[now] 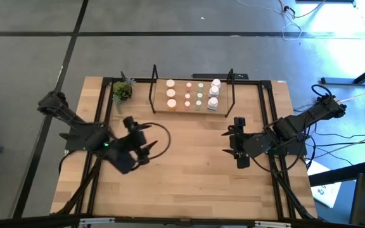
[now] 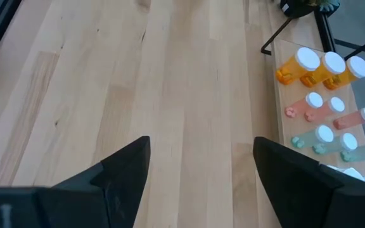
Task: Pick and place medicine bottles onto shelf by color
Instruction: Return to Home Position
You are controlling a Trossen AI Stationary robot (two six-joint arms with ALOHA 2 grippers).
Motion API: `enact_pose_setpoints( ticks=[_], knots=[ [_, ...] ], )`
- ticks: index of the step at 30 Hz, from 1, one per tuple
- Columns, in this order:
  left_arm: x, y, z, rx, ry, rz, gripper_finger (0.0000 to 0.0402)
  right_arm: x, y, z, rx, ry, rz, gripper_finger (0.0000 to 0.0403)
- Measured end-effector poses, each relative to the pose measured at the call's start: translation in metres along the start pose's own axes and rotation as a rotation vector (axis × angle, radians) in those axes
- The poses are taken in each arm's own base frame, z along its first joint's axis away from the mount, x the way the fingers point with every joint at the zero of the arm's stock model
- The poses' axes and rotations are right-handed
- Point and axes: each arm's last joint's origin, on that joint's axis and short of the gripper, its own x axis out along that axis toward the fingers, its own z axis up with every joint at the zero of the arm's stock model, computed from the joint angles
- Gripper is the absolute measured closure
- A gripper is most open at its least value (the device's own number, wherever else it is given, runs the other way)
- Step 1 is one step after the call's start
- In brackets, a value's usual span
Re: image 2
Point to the large orange bottle white cap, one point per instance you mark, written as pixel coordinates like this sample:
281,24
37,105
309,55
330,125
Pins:
358,66
296,68

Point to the potted green succulent plant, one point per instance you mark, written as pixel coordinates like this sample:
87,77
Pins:
299,8

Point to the wooden shelf black metal frame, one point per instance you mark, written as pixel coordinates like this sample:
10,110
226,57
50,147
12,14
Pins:
290,92

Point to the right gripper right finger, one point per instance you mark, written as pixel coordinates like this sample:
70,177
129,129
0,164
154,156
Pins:
296,190

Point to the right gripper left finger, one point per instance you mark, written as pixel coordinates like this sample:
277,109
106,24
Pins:
122,190

